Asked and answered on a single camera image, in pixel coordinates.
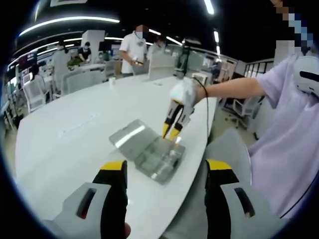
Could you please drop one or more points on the person's left hand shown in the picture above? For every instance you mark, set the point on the person's left hand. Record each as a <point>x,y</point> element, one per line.
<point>127,229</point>

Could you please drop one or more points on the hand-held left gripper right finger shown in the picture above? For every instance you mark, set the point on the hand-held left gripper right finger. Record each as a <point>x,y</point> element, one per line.
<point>215,206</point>

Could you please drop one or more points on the straight ceiling light bar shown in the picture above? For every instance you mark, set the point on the straight ceiling light bar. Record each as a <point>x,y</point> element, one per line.
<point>209,7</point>

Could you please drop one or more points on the white swivel office chair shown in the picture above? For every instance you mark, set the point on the white swivel office chair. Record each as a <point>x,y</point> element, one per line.
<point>240,108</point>

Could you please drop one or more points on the grey desk partition panel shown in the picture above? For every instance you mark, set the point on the grey desk partition panel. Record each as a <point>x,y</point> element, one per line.
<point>83,82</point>

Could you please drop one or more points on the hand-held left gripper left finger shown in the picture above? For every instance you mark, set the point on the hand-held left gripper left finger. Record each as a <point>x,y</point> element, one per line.
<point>109,204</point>

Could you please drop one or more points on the grey transparent guide fixture box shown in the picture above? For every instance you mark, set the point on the grey transparent guide fixture box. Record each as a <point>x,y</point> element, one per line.
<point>129,134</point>

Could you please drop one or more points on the person's right hand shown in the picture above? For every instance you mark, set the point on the person's right hand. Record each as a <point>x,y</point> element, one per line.
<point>200,93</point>

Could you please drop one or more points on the person's lavender shirt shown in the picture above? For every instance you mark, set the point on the person's lavender shirt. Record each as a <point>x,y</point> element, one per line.
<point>279,124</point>

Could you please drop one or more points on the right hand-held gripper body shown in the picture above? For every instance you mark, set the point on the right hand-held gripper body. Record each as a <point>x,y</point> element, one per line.
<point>182,92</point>

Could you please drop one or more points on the white ceiling air vent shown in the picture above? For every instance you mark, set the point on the white ceiling air vent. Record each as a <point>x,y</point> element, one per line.
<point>68,2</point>

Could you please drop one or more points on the black camera tripod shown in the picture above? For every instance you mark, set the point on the black camera tripod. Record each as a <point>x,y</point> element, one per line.
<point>185,59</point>

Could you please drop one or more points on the small white shelf box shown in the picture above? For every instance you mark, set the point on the small white shelf box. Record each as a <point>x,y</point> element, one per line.
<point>200,78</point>

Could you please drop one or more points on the grey mesh office chair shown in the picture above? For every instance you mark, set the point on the grey mesh office chair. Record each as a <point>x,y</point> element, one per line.
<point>229,149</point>

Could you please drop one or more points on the white chest-worn device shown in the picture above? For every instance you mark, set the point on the white chest-worn device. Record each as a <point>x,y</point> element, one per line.
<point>304,67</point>

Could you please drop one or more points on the dark wall screen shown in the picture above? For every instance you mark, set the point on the dark wall screen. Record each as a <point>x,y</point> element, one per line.
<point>28,59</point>

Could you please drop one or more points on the white panel board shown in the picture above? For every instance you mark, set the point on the white panel board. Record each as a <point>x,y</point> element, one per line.
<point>160,66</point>

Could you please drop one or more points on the white paper cup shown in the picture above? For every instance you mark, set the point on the white paper cup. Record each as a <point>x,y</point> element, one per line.
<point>112,82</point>

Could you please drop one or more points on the green desk plant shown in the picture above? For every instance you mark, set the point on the green desk plant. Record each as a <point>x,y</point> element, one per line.
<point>74,61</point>

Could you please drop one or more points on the white mesh office chair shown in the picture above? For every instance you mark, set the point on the white mesh office chair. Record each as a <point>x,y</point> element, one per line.
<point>35,95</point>

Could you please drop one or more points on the curved ceiling light strip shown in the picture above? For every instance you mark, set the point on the curved ceiling light strip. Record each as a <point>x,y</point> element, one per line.
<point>69,21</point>

